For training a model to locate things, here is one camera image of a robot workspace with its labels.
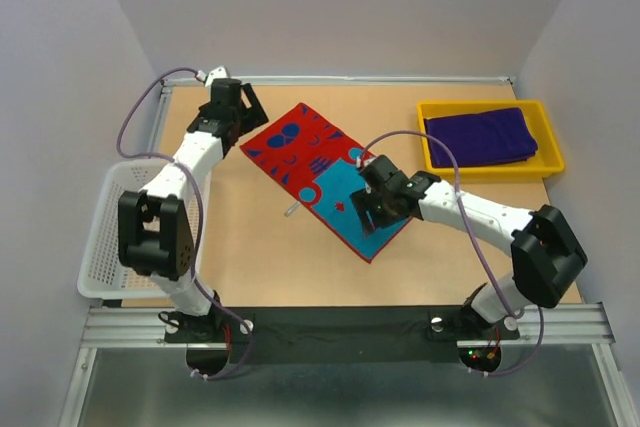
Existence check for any red blue patterned towel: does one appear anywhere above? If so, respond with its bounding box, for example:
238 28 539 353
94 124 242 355
241 103 408 262

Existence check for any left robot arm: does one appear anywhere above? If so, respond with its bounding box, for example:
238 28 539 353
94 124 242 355
117 77 268 342

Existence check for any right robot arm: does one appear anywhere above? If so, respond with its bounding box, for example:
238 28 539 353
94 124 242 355
350 155 588 337

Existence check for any yellow plastic tray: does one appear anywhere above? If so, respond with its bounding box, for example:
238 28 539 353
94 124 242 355
416 99 565 182

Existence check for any white plastic basket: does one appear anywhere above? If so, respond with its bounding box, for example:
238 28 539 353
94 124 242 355
77 159 192 300

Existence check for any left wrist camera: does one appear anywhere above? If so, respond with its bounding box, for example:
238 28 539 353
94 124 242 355
195 65 230 85

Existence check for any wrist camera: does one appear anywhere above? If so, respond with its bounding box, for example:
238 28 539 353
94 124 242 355
356 156 376 172
195 65 230 85

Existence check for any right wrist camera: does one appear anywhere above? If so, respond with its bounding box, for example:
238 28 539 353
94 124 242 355
356 156 376 172

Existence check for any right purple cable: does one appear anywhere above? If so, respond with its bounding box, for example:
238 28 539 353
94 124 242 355
355 130 546 378

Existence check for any aluminium back rail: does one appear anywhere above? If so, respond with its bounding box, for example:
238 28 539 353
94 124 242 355
160 75 516 88

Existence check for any aluminium rail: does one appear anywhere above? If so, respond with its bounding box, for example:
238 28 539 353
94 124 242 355
160 75 516 88
80 304 615 349

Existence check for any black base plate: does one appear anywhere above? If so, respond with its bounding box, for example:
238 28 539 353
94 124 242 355
158 305 519 371

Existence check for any aluminium front rail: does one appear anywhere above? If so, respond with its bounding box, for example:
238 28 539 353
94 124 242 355
80 304 615 349

